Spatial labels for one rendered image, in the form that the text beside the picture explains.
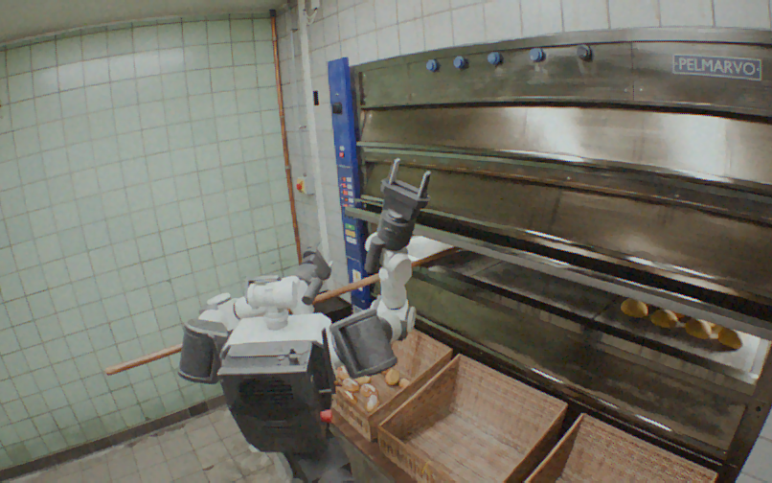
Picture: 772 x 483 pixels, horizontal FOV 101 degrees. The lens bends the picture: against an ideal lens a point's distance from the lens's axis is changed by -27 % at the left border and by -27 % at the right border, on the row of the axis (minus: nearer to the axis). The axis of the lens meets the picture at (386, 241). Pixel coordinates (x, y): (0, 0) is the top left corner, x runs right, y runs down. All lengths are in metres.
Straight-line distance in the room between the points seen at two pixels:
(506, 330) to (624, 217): 0.69
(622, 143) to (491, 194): 0.55
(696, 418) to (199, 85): 2.85
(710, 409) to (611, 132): 0.89
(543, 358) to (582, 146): 0.78
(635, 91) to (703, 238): 0.44
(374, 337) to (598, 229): 0.74
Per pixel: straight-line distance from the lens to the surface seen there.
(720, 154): 1.22
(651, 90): 1.28
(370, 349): 1.03
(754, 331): 1.16
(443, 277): 1.87
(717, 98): 1.23
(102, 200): 2.68
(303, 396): 0.95
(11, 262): 2.78
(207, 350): 1.14
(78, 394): 3.07
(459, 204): 1.69
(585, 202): 1.40
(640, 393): 1.53
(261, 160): 2.86
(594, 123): 1.35
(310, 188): 2.62
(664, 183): 1.26
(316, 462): 1.19
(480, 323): 1.81
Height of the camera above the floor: 1.90
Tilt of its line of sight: 18 degrees down
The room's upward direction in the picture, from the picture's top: 5 degrees counter-clockwise
